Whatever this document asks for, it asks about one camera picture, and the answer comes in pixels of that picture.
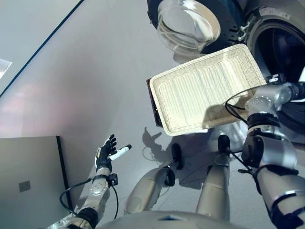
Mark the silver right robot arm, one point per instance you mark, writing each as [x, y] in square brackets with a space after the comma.
[274, 152]

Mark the grey robot torso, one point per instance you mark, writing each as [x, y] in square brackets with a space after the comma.
[162, 220]

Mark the robot legs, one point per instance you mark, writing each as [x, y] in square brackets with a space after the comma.
[145, 190]

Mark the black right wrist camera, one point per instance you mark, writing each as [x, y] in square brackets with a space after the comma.
[276, 78]

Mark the cream wicker basket tray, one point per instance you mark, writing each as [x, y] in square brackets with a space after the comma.
[202, 95]

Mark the silver right robot leg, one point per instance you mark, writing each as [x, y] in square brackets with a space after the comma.
[214, 190]

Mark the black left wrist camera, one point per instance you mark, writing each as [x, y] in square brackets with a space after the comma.
[113, 179]

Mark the round glass washer door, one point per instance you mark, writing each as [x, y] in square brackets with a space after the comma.
[188, 21]

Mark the dark grey washing machine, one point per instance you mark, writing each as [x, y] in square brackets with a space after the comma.
[274, 31]

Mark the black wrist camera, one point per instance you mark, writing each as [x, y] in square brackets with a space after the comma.
[113, 179]
[276, 78]

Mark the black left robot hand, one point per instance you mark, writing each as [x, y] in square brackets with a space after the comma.
[104, 155]

